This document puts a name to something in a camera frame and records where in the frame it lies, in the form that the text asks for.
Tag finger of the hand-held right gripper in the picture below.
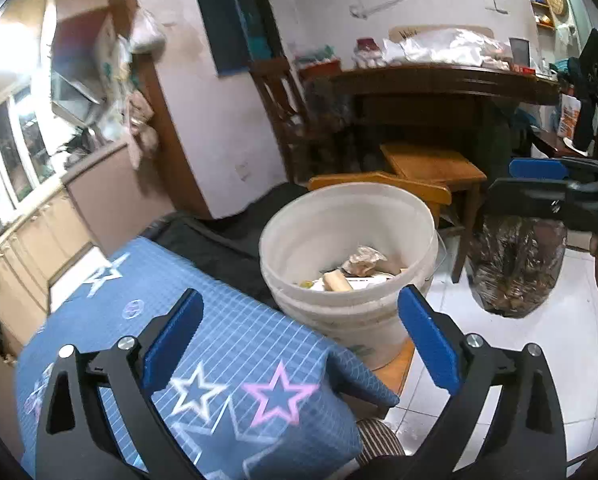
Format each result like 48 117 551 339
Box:
508 157 598 184
486 178 572 221

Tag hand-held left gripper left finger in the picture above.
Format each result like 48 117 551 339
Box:
35 287 205 480

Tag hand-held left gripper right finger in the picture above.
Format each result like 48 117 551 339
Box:
398 285 566 480

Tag white plastic bucket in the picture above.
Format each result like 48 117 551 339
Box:
259 182 440 372

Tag brown paper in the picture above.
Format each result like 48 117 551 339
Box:
341 245 388 277

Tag orange white plastic bag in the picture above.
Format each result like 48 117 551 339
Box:
558 94 583 137

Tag blue star tablecloth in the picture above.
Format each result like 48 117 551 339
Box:
14 236 401 480

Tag clear bag of waste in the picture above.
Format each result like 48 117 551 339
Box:
471 214 568 319

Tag light wooden stool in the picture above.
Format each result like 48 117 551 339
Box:
379 142 488 282

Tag black cloth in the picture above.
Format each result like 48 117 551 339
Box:
143 181 311 312

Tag striped cushion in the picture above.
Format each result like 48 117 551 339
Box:
353 416 406 459

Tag dark wooden table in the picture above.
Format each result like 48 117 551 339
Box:
298 61 563 188

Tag beige counter end cabinet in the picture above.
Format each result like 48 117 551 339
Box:
61 140 181 261

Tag beige kitchen base cabinets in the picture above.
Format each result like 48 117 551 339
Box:
0 190 94 331

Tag red-capped jar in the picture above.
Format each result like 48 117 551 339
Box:
354 37 383 69

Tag hanging cloth bags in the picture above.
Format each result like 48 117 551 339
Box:
123 89 161 172

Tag dark wooden chair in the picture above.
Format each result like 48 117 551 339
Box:
251 56 341 184

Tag kitchen window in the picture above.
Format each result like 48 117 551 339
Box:
0 84 60 207

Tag green plastic wrap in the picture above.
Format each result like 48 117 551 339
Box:
293 44 338 67

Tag steel range hood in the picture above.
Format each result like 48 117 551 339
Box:
49 69 103 127

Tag hanging clear plastic bag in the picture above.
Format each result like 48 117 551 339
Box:
129 6 168 54

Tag dark blue-framed window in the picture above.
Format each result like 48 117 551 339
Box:
189 0 286 79

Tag wooden cabinet above hood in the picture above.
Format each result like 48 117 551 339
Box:
39 0 130 81

